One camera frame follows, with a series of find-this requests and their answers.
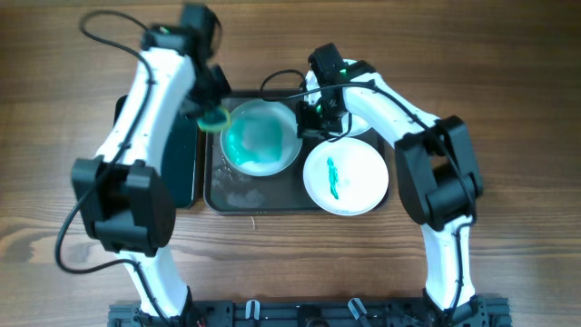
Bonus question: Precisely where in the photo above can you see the white plate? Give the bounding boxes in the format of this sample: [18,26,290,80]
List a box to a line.
[220,99,302,177]
[303,70,370,137]
[303,137,389,216]

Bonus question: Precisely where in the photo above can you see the green yellow sponge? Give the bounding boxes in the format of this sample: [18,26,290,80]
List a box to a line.
[197,105,231,133]

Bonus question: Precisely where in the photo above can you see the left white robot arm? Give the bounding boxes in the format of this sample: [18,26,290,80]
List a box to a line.
[71,4,231,326]

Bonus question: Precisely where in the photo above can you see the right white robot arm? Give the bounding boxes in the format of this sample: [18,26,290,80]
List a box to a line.
[298,44,483,324]

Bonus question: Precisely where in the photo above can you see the small black water container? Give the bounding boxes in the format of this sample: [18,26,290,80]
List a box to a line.
[136,113,199,211]

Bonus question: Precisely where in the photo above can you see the left black cable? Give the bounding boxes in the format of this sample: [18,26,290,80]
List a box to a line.
[54,9,172,326]

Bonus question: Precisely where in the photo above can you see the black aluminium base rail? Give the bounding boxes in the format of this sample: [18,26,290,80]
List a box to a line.
[106,296,513,327]

